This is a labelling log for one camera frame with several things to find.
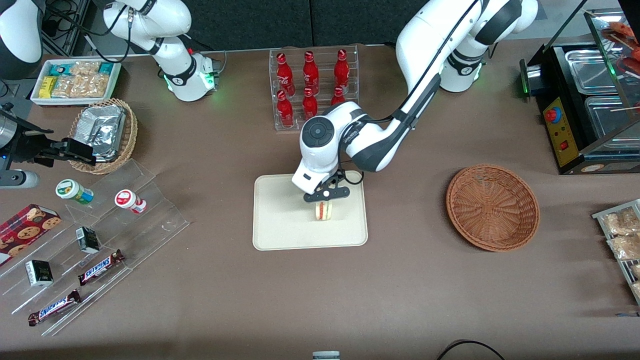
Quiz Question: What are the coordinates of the clear pastry packet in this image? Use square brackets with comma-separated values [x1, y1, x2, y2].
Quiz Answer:
[606, 234, 640, 261]
[601, 207, 640, 237]

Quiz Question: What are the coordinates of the small tan wicker basket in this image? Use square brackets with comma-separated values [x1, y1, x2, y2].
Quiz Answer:
[68, 98, 139, 175]

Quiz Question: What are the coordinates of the large brown wicker basket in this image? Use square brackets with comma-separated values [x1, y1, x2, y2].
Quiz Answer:
[445, 164, 541, 253]

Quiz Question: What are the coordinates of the small black carton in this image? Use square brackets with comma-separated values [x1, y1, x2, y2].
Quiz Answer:
[75, 226, 101, 255]
[25, 259, 54, 288]

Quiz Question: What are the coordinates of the black cable loop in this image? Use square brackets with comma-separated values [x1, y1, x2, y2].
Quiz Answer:
[436, 339, 507, 360]

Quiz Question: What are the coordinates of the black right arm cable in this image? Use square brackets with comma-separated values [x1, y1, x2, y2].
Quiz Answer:
[45, 0, 133, 63]

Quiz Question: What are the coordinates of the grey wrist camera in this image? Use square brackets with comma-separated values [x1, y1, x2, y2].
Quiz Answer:
[291, 159, 332, 196]
[0, 169, 40, 189]

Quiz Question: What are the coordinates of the red cookie box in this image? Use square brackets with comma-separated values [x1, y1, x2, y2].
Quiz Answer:
[0, 203, 63, 267]

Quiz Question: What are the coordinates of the cream plastic tray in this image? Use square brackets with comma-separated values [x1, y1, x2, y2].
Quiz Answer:
[252, 170, 369, 251]

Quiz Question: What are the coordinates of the black food warmer machine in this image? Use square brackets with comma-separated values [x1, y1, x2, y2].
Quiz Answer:
[519, 7, 640, 175]

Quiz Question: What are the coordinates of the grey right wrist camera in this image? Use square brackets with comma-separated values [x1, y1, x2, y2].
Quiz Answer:
[0, 169, 40, 189]

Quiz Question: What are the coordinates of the silver foil packet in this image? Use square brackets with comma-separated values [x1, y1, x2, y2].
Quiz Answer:
[74, 104, 127, 163]

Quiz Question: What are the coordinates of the red lid cup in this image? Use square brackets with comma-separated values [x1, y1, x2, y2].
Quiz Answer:
[114, 189, 148, 215]

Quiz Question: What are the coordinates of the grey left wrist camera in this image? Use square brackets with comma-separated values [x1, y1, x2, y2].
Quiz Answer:
[291, 159, 332, 196]

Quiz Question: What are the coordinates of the clear acrylic bottle rack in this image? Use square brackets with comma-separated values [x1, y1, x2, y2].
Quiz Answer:
[268, 44, 360, 132]

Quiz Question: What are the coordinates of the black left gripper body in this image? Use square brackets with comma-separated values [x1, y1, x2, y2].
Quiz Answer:
[313, 172, 346, 203]

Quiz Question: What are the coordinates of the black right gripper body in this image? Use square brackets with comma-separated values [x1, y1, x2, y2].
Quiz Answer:
[7, 116, 65, 167]

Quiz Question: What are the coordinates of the Snickers chocolate bar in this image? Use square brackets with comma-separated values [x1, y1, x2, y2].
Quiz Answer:
[77, 249, 126, 287]
[27, 289, 82, 327]

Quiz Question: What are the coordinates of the green lid cup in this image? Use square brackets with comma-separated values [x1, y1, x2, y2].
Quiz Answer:
[55, 178, 95, 206]

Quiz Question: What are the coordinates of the clear acrylic step display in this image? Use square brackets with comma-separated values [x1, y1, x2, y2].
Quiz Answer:
[0, 158, 191, 337]

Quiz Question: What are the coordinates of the clear nut packet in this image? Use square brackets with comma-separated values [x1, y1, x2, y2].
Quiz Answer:
[51, 75, 77, 99]
[70, 61, 101, 77]
[75, 73, 111, 99]

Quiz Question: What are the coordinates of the white snack bin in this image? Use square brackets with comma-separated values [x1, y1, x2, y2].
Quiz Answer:
[29, 58, 123, 107]

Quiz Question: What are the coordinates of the tray of snack bags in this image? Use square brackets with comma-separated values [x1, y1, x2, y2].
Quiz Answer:
[592, 198, 640, 306]

